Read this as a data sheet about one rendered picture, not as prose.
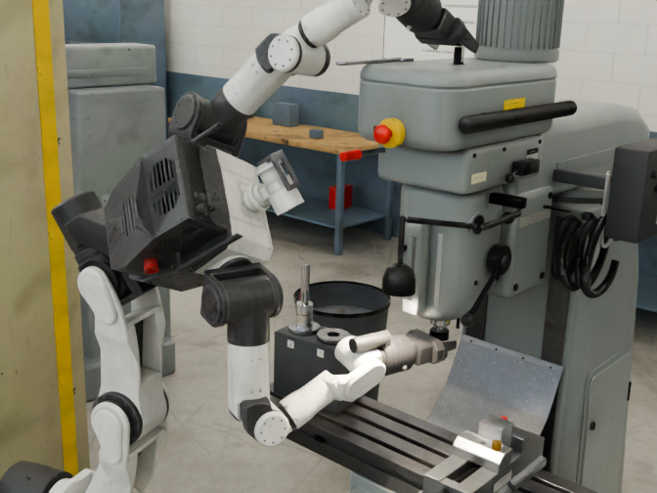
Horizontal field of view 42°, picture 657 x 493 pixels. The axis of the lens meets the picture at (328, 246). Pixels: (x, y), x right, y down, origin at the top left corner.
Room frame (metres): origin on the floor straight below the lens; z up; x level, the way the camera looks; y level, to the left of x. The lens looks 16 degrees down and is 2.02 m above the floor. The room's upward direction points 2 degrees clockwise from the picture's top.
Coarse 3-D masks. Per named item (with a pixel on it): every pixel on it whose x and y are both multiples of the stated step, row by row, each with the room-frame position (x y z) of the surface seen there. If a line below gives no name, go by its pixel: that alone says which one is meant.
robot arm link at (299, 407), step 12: (312, 384) 1.70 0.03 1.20; (324, 384) 1.70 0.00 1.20; (288, 396) 1.69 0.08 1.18; (300, 396) 1.68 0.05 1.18; (312, 396) 1.68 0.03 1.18; (324, 396) 1.69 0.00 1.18; (276, 408) 1.64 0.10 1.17; (288, 408) 1.66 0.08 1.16; (300, 408) 1.66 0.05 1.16; (312, 408) 1.67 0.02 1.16; (240, 420) 1.68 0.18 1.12; (288, 420) 1.65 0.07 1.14; (300, 420) 1.66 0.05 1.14; (288, 432) 1.65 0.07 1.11
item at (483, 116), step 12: (528, 108) 1.83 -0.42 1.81; (540, 108) 1.86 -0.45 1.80; (552, 108) 1.89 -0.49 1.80; (564, 108) 1.93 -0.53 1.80; (576, 108) 1.98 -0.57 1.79; (468, 120) 1.65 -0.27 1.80; (480, 120) 1.67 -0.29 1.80; (492, 120) 1.70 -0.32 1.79; (504, 120) 1.73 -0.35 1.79; (516, 120) 1.78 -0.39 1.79; (528, 120) 1.82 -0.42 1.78; (540, 120) 1.87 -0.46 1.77; (468, 132) 1.65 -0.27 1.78
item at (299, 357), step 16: (288, 336) 2.16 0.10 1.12; (304, 336) 2.15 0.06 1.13; (320, 336) 2.13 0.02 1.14; (336, 336) 2.13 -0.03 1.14; (288, 352) 2.16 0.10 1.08; (304, 352) 2.13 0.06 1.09; (320, 352) 2.10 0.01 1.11; (288, 368) 2.16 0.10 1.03; (304, 368) 2.13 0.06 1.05; (320, 368) 2.10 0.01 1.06; (336, 368) 2.07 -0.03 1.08; (288, 384) 2.16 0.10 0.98; (304, 384) 2.13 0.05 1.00; (336, 400) 2.07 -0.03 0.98
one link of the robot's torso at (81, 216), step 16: (64, 208) 1.92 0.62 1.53; (80, 208) 1.92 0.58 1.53; (96, 208) 1.95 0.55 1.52; (64, 224) 1.92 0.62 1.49; (80, 224) 1.89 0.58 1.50; (96, 224) 1.87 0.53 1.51; (80, 240) 1.89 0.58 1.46; (96, 240) 1.87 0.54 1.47; (80, 256) 1.90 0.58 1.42; (144, 288) 1.84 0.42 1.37
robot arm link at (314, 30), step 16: (336, 0) 1.77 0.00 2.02; (304, 16) 1.82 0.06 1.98; (320, 16) 1.78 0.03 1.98; (336, 16) 1.77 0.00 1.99; (288, 32) 1.82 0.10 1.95; (304, 32) 1.80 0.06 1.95; (320, 32) 1.79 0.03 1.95; (336, 32) 1.79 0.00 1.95; (304, 48) 1.79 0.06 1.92; (320, 48) 1.85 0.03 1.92; (304, 64) 1.80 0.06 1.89; (320, 64) 1.84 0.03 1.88
